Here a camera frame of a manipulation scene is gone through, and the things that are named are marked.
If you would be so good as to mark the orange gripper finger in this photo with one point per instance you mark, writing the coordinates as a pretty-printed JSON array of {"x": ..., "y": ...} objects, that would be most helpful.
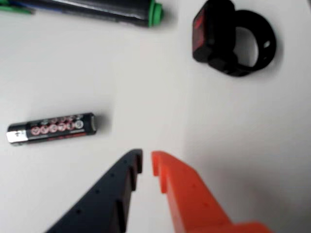
[{"x": 194, "y": 201}]

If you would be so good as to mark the black AA battery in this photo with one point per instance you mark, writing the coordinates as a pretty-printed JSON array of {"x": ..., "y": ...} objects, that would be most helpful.
[{"x": 48, "y": 128}]

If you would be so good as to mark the dark navy gripper finger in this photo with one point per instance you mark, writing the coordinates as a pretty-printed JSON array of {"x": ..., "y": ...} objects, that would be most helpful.
[{"x": 102, "y": 199}]

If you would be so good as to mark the green and black marker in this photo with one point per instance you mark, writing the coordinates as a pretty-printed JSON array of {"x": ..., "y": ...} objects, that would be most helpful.
[{"x": 97, "y": 9}]

